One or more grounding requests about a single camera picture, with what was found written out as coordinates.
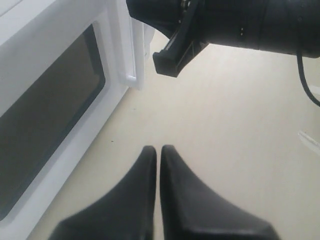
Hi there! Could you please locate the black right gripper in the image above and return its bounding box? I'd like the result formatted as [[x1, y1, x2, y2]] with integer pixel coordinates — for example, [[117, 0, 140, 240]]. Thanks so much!
[[126, 0, 265, 78]]

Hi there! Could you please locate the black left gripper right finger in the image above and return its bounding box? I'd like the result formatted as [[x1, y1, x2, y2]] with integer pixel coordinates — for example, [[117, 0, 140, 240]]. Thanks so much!
[[159, 145, 280, 240]]

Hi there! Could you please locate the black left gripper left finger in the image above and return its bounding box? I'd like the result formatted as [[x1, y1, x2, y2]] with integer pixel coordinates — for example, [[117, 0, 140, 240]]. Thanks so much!
[[51, 145, 157, 240]]

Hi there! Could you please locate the white microwave door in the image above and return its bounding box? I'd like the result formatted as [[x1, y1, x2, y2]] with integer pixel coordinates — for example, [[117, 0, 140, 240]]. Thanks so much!
[[0, 0, 145, 240]]

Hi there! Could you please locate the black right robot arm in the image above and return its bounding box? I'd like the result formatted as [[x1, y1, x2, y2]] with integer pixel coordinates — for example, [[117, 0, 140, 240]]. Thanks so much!
[[126, 0, 320, 77]]

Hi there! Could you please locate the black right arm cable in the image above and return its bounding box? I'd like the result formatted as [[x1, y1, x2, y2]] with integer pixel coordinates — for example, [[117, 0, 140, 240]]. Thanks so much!
[[296, 48, 320, 107]]

